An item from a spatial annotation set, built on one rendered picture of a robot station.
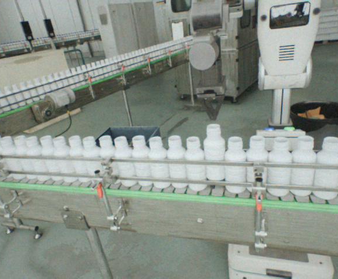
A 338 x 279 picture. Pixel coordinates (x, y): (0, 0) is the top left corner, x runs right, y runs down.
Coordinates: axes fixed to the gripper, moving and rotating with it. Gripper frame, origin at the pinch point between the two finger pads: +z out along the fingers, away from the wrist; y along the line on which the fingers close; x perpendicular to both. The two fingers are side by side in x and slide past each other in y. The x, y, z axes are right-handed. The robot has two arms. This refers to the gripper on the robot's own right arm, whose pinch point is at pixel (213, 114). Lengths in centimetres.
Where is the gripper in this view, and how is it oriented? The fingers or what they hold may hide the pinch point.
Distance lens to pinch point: 70.2
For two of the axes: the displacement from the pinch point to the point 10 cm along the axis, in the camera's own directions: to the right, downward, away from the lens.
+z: 1.4, 8.8, 4.5
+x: 9.6, 0.0, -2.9
